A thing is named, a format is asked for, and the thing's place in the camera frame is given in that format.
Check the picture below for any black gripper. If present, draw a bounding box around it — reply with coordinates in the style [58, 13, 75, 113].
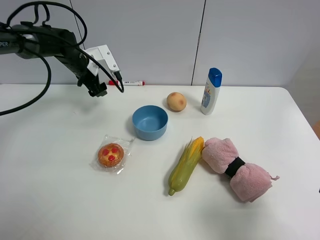
[54, 47, 107, 97]

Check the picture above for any red and white marker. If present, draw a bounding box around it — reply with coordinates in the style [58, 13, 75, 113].
[108, 80, 145, 86]

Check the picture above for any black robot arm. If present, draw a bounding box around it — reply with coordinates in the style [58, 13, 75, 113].
[0, 24, 107, 97]

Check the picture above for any blue bowl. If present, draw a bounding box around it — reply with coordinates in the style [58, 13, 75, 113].
[132, 105, 169, 141]

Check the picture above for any wrapped orange tart pastry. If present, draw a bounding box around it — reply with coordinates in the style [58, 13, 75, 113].
[90, 134, 136, 175]

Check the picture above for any peach fruit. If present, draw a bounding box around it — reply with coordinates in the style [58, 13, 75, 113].
[166, 92, 187, 112]

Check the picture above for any white blue shampoo bottle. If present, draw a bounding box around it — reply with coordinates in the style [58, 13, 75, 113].
[200, 67, 223, 115]

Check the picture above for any corn cob with husk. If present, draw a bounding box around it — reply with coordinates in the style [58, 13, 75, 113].
[168, 136, 205, 196]

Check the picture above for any pink rolled towel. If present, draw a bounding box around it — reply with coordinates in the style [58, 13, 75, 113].
[202, 137, 280, 203]

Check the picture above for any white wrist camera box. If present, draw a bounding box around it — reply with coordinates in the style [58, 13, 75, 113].
[85, 44, 120, 76]

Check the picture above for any black cable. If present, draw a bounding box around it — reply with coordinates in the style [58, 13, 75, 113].
[0, 1, 125, 116]

